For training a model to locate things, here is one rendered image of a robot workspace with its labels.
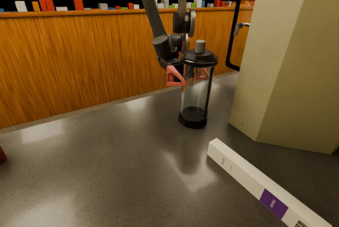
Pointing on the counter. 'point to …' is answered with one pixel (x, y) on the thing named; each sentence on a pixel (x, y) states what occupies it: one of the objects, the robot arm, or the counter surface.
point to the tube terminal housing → (291, 64)
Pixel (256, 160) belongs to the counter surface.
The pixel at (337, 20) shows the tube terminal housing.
